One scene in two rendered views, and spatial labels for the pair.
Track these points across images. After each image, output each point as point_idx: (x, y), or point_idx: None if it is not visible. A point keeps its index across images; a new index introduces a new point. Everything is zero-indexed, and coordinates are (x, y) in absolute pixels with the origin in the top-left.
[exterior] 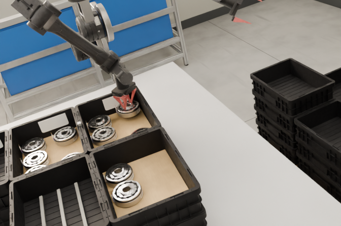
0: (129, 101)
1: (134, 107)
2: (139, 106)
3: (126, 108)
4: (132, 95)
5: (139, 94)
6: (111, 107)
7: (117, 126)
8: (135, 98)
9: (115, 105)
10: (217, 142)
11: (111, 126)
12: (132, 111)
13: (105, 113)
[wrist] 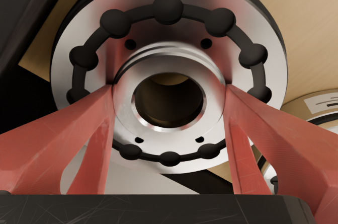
0: (113, 114)
1: (164, 17)
2: None
3: (228, 75)
4: (82, 132)
5: (8, 21)
6: (177, 190)
7: (319, 47)
8: (4, 111)
9: (154, 179)
10: None
11: (317, 90)
12: None
13: (210, 187)
